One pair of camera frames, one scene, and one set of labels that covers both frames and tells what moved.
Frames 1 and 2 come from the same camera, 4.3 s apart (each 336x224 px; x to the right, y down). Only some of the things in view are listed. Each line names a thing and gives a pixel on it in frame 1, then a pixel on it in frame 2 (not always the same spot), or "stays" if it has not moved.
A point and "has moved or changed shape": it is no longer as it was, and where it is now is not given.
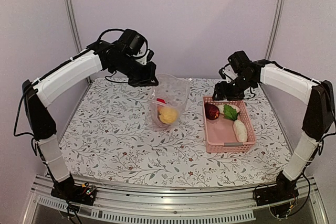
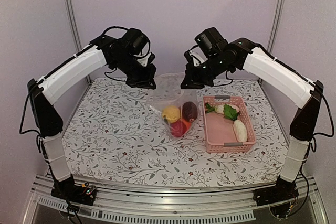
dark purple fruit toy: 211,112 to 189,111
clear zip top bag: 169,94 has moved or changed shape
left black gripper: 146,81 stays
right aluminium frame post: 280,6 stays
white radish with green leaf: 230,112 stays
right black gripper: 222,92 to 191,80
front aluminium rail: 228,204 stays
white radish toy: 241,131 stays
